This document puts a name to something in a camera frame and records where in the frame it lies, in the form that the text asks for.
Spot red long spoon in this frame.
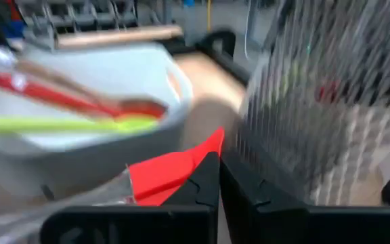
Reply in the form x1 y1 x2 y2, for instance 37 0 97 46
0 70 168 120

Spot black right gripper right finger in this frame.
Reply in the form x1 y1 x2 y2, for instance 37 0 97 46
220 159 390 244

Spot grey translucent plastic bin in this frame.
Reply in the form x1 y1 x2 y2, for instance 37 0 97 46
230 100 390 207

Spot wooden handle table knife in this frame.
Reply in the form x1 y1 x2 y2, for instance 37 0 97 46
12 59 118 111

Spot steel box grater red handle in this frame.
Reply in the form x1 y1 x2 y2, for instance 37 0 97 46
240 0 390 204

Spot black aluminium table frame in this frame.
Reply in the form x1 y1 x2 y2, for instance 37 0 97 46
194 29 252 87

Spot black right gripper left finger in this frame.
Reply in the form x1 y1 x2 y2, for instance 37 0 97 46
41 152 220 244

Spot red silicone spatula clear handle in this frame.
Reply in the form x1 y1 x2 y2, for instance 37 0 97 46
0 127 225 244

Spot white plastic storage bin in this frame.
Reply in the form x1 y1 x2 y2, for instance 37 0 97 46
0 39 195 204

